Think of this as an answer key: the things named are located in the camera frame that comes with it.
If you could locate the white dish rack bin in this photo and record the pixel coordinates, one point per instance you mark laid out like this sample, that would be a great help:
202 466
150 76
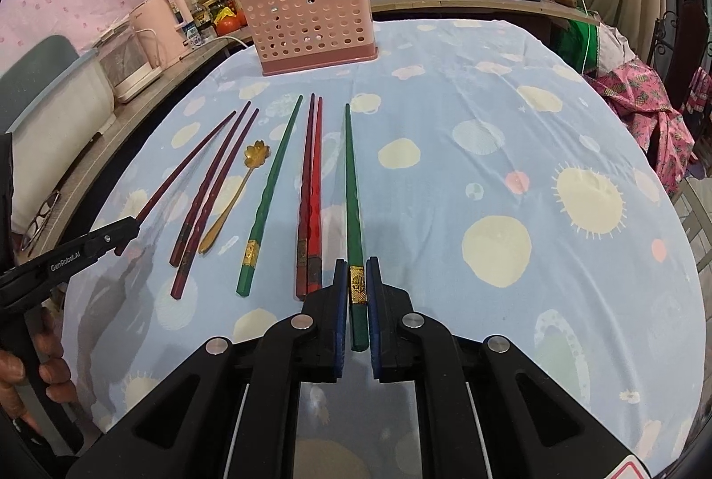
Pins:
54 100

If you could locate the eyeglasses on counter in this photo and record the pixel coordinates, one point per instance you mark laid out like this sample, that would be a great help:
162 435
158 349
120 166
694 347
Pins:
39 222

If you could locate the green chopstick gold band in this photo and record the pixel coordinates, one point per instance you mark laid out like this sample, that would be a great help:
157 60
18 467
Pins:
357 281

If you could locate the gold flower spoon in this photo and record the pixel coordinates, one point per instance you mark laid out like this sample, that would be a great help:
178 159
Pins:
255 156

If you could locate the condiment bottles group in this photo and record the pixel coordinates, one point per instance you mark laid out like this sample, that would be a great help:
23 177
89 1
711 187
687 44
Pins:
204 13

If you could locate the pink perforated utensil basket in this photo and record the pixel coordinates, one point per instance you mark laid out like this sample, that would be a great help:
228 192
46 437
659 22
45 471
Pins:
295 35

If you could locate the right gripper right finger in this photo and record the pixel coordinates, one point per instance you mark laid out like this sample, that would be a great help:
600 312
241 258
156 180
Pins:
391 352

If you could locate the red tomatoes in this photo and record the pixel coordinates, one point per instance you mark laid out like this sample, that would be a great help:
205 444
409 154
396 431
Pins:
226 23

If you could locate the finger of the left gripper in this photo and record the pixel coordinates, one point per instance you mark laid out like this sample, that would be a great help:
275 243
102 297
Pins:
115 236

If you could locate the pink electric kettle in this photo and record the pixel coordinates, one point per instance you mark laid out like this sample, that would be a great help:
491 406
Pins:
159 26

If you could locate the pink floral fabric pile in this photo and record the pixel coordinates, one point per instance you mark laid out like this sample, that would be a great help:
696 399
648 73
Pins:
638 97

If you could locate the blue spotted tablecloth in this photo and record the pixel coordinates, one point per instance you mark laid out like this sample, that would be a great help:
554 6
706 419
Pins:
496 187

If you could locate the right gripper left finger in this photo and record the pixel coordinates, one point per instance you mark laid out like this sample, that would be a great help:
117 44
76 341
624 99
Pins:
325 347

